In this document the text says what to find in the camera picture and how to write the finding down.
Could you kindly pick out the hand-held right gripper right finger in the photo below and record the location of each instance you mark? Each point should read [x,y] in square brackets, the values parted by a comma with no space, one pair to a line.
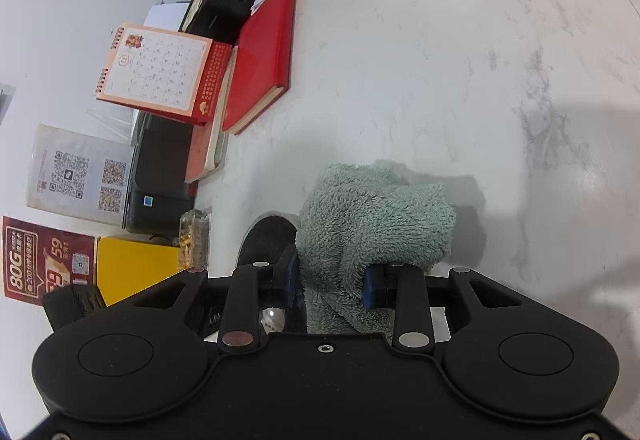
[372,287]

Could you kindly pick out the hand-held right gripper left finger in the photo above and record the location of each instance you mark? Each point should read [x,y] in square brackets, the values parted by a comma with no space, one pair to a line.
[288,280]

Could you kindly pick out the stainless steel bowl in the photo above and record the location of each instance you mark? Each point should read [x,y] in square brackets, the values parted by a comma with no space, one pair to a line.
[260,240]

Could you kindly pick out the green fluffy towel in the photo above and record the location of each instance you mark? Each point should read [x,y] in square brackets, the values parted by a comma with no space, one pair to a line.
[370,220]

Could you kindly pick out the red advertising poster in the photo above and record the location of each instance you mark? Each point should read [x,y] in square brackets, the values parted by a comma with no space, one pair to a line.
[30,255]

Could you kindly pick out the yellow box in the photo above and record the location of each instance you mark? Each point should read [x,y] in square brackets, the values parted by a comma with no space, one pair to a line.
[135,270]

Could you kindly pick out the glass ashtray with cigarette butts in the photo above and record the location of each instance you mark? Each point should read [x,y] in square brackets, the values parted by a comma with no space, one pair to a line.
[192,240]

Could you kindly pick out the white code poster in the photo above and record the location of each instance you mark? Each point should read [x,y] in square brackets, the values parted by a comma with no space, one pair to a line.
[75,170]

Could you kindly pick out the red hardcover notebook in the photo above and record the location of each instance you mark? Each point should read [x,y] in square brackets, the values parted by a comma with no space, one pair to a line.
[260,55]

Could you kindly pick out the red desk calendar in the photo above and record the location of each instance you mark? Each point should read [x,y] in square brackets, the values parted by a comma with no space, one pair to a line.
[160,70]

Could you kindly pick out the white paper sheet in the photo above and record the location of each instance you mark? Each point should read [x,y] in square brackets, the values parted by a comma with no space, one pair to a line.
[165,17]

